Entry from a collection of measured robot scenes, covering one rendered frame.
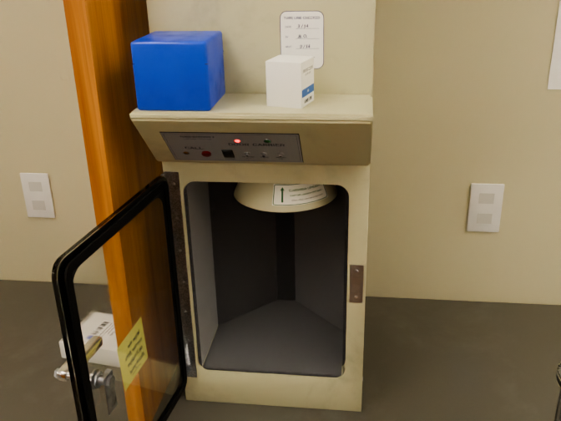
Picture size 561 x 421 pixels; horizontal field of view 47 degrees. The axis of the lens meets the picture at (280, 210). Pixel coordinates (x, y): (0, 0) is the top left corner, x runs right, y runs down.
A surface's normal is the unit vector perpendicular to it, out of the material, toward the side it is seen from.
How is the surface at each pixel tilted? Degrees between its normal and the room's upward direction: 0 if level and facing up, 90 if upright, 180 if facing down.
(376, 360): 0
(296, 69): 90
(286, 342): 0
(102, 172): 90
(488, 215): 90
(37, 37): 90
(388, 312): 0
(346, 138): 135
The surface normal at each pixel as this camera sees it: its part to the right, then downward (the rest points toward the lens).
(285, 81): -0.37, 0.37
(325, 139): -0.07, 0.93
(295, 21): -0.12, 0.39
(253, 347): -0.02, -0.92
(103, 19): 0.99, 0.03
